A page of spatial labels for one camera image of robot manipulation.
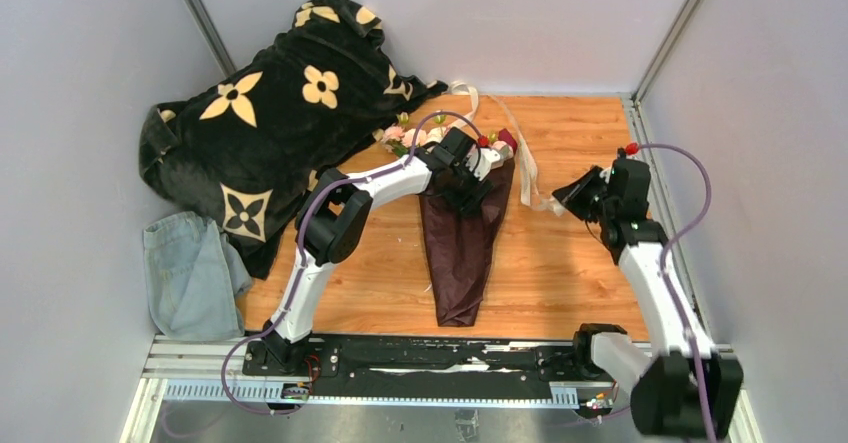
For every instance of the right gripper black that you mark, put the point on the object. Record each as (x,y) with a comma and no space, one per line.
(582,189)

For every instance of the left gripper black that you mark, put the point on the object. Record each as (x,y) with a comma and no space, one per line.
(468,184)

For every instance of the cream ribbon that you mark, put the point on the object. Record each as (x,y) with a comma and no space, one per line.
(530,195)

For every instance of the dark red wrapping paper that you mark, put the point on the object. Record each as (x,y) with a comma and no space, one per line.
(460,249)

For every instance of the pink fake flower stem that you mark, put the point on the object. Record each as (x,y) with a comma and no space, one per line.
(504,144)
(398,137)

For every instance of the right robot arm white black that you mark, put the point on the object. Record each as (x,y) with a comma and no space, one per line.
(684,388)

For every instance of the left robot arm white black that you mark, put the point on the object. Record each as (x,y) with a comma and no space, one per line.
(333,218)

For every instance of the black blanket cream flowers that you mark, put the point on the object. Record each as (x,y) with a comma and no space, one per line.
(242,152)

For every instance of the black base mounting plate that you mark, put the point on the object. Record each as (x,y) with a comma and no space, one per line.
(433,368)

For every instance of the light blue denim cloth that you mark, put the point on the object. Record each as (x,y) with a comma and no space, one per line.
(193,277)

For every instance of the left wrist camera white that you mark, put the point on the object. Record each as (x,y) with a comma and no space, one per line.
(482,161)

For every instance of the aluminium frame rail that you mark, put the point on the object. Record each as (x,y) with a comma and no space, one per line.
(178,371)

